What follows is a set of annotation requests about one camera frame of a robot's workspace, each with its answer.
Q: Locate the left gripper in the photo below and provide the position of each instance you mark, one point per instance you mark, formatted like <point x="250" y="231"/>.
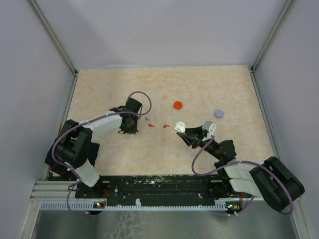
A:
<point x="133" y="130"/>

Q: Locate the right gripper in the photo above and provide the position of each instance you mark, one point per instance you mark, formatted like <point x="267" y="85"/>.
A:
<point x="193" y="142"/>

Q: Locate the white earbud charging case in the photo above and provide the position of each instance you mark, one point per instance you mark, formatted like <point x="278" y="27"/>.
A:
<point x="180" y="127"/>

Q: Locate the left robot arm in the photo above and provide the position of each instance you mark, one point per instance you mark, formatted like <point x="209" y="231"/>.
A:
<point x="73" y="146"/>

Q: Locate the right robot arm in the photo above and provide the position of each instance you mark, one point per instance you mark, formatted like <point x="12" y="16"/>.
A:
<point x="270" y="180"/>

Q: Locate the purple earbud charging case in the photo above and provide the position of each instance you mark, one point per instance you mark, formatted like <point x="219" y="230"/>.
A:
<point x="219" y="114"/>

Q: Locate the red earbud charging case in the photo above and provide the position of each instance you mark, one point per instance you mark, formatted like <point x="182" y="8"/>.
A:
<point x="177" y="105"/>

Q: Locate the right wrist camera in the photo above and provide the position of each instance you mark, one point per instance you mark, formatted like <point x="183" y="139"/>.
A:
<point x="209" y="129"/>

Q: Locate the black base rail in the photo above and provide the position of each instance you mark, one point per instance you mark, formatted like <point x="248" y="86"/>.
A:
<point x="158" y="190"/>

